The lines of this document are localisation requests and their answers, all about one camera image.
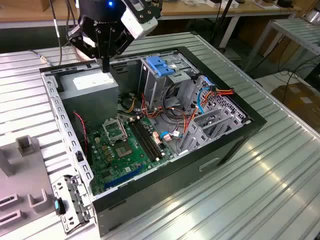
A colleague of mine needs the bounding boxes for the black PC case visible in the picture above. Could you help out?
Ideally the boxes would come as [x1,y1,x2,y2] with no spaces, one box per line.
[38,45,268,238]

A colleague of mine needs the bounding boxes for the red black twisted wire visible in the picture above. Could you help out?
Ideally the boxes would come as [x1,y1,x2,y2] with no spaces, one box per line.
[72,111,90,156]

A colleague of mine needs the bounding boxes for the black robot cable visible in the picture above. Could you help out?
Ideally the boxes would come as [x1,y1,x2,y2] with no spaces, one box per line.
[51,0,63,68]

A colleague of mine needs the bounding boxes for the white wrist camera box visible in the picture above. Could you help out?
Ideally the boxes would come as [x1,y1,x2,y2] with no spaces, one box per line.
[120,6,159,40]

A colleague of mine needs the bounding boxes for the wooden desk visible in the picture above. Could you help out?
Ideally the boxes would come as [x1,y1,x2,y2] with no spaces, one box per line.
[0,0,302,48]

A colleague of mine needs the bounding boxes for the orange power wire black plug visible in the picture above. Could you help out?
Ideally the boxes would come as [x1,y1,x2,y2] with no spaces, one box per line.
[199,86,236,107]

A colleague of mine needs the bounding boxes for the long blue data wire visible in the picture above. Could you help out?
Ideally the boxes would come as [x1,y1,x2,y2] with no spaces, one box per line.
[195,86,216,114]

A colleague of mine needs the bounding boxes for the grey metal disk bay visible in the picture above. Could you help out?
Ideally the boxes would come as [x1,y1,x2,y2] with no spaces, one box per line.
[177,74,253,156]

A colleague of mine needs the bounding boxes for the CPU socket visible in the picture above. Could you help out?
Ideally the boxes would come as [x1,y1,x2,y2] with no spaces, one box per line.
[113,141,136,161]

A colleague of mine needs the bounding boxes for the grey power supply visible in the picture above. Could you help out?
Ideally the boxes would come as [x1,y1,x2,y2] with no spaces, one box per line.
[57,67,120,131]

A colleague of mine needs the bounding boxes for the blue plastic drive latch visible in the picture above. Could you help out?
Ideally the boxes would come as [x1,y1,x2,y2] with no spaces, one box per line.
[145,55,176,78]

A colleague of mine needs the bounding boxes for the metal slat side table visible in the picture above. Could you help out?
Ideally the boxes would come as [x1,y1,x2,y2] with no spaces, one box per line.
[243,16,320,73]

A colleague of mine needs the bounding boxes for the large cardboard box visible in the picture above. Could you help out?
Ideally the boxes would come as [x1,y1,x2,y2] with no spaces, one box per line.
[270,83,320,121]

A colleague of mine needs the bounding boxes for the green motherboard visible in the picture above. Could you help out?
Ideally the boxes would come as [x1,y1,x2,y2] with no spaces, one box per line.
[86,115,176,198]

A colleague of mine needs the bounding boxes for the metal socket cover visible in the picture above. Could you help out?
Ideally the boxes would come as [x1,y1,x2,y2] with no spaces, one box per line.
[101,118,129,145]

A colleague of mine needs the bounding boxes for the metal card retention bracket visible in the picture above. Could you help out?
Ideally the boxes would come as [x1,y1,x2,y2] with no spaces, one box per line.
[50,174,95,235]

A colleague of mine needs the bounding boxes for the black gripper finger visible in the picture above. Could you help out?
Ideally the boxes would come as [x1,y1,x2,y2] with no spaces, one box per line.
[66,23,106,73]
[104,25,134,73]

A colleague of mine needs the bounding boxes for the yellow black wire bundle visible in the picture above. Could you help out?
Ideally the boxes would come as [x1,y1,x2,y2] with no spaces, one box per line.
[119,91,140,113]

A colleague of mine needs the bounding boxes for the grey parts rack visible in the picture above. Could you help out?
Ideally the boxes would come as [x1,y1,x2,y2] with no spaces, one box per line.
[0,134,55,227]

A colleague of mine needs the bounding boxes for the cable with metal connector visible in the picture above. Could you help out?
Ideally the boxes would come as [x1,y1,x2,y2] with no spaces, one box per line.
[29,48,53,67]

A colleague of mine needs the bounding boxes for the black RAM slot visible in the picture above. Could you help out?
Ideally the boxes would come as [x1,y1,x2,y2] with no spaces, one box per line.
[128,121,158,162]
[138,118,165,157]
[131,120,160,161]
[135,119,162,159]

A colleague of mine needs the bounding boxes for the blue expansion slot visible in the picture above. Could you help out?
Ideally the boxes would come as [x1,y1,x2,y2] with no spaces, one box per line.
[103,163,146,190]

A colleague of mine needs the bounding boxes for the grey metal drive cage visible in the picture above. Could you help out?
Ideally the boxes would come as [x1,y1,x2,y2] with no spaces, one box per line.
[138,53,201,113]

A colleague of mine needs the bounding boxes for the short blue wire white plug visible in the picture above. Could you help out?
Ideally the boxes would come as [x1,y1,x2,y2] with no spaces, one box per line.
[159,130,181,143]

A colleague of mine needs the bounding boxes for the black latch blue button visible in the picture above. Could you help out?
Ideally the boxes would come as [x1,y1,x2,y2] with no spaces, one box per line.
[53,196,68,216]

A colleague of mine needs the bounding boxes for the orange red wire bundle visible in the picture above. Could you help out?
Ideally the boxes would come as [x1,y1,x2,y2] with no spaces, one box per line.
[139,92,201,141]

